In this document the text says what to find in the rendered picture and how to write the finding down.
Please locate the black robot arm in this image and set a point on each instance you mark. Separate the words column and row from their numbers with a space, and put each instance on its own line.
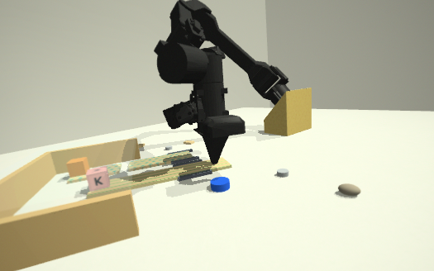
column 180, row 60

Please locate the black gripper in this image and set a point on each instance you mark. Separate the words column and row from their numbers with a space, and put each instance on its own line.
column 218, row 124

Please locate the blue short cylinder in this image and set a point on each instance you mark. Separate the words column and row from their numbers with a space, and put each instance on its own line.
column 220, row 184

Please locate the beige oval pebble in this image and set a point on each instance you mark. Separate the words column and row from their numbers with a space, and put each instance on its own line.
column 349, row 189

